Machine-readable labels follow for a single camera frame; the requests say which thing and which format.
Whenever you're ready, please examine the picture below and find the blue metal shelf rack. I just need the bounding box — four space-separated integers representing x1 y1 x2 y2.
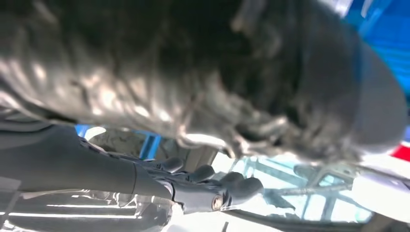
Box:
75 0 410 161

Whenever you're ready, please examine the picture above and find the red barrier belt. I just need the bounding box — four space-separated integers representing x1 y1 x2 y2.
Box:
390 143 410 163

